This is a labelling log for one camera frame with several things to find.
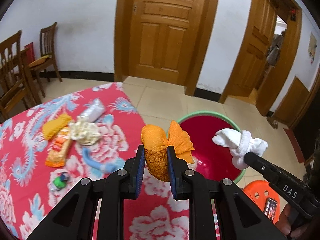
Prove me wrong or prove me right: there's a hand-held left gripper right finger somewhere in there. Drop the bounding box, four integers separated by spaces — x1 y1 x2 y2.
166 146 287 240

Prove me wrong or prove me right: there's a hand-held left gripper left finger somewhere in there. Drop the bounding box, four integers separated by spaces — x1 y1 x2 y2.
26 145 146 240

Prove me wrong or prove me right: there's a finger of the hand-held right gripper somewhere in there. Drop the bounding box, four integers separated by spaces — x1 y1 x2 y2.
244 152 280 184

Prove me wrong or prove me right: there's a white sock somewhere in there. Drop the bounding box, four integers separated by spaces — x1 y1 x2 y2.
212 128 268 169

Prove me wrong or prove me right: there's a red bucket green rim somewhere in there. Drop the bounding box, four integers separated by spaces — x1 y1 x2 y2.
176 109 247 183

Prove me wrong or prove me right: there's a clear plastic bag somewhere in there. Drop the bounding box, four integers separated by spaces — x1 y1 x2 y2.
79 99 105 123

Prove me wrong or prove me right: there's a yellow foam fruit net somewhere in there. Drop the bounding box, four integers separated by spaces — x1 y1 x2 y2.
42 113 72 139

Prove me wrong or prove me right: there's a person's right hand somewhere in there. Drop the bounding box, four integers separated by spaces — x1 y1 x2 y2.
278 204 310 237

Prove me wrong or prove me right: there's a smartphone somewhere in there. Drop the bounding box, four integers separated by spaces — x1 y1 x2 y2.
264 197 278 222

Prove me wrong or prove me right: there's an orange plastic stool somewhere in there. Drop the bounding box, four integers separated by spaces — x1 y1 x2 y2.
241 180 282 224

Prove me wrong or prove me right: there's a person's dark jacket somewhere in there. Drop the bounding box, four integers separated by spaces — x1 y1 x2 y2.
295 120 320 193

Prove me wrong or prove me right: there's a red floor mat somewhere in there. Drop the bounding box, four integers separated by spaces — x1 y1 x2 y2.
283 127 306 163

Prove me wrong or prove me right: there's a crumpled cream paper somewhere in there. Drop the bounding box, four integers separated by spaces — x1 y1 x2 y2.
69 116 102 146

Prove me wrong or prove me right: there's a low wooden panel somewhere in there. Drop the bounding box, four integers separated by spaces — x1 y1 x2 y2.
274 76 310 130

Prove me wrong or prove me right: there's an orange snack packet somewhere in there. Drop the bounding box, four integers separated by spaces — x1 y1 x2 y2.
45 127 73 168

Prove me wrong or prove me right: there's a wooden panel door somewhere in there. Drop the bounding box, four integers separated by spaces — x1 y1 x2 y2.
114 0 222 97
219 0 303 117

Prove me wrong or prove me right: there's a yellow seat cushion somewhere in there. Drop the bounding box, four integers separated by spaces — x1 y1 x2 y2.
28 56 52 68

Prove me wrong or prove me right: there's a red board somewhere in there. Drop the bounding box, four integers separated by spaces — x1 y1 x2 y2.
24 42 34 63

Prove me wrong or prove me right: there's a wooden chair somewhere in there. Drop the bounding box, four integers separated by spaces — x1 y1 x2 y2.
27 22 63 98
0 30 42 122

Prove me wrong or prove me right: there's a wall poster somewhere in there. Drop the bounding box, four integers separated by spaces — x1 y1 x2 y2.
307 31 318 64

